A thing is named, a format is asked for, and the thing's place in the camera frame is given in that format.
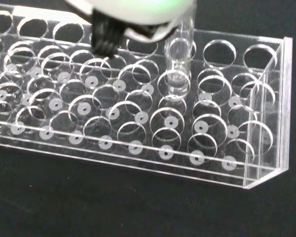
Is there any clear acrylic test tube rack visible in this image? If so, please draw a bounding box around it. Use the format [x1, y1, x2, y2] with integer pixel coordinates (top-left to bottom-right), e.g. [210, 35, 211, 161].
[0, 5, 293, 190]

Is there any black bench cloth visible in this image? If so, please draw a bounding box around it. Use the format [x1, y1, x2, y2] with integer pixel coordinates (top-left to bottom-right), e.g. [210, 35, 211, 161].
[0, 0, 296, 237]

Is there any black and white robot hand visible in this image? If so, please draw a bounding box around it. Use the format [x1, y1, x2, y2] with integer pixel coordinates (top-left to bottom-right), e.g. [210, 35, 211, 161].
[65, 0, 197, 59]

